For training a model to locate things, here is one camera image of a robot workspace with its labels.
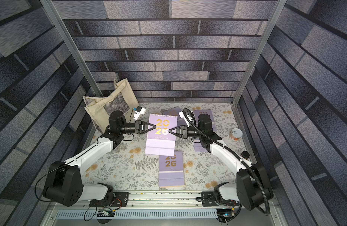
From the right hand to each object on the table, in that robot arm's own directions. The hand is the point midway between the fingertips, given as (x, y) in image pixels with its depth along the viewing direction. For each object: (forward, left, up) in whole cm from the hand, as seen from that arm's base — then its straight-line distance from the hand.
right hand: (169, 130), depth 73 cm
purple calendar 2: (-14, -1, -24) cm, 28 cm away
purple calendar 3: (+35, 0, -24) cm, 42 cm away
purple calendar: (-6, +4, -1) cm, 7 cm away
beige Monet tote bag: (+29, +36, -5) cm, 47 cm away
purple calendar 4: (+4, -18, -25) cm, 32 cm away
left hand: (-1, +7, +3) cm, 8 cm away
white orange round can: (+11, -44, -21) cm, 50 cm away
